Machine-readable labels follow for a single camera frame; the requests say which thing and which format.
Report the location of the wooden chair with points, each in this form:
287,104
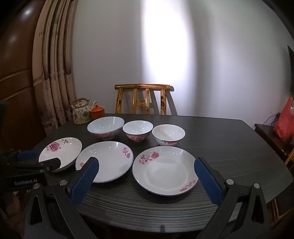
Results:
289,159
142,86

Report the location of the floral ceramic teapot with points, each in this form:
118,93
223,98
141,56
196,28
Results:
80,113

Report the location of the dark wall screen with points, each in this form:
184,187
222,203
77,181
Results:
291,69

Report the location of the dark wooden side cabinet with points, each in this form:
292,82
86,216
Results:
264,133

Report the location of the brown wooden door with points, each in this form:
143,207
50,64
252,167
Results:
16,69

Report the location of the beige patterned curtain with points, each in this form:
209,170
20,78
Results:
55,69

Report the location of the orange lidded cup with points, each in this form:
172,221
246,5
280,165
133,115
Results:
97,112

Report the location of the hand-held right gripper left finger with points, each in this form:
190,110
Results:
85,181

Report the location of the white bowl with leaf print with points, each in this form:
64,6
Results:
168,132

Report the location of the large floral plate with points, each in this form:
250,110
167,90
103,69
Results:
164,174

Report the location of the small deep floral plate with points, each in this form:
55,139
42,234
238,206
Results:
66,149

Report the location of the red plastic bag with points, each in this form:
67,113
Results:
284,124

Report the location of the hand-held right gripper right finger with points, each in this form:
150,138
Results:
207,181

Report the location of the small pink floral bowl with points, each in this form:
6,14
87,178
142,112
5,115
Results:
137,127

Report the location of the large white plate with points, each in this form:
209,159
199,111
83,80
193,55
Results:
104,125

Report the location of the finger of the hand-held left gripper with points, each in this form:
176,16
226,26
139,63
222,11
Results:
27,155
51,164

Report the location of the medium floral plate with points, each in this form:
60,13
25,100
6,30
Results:
110,160

